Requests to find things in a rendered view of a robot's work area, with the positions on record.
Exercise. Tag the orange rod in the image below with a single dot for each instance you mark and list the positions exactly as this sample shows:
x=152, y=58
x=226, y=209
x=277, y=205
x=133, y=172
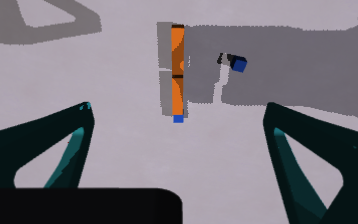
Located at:
x=177, y=49
x=177, y=94

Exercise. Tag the blue cube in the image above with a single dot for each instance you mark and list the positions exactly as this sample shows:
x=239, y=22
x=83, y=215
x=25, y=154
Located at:
x=178, y=118
x=238, y=63

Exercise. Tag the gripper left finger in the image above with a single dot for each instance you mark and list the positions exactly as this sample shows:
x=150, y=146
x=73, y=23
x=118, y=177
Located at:
x=22, y=143

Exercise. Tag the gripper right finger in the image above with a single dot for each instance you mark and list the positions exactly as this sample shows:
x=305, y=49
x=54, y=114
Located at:
x=335, y=144

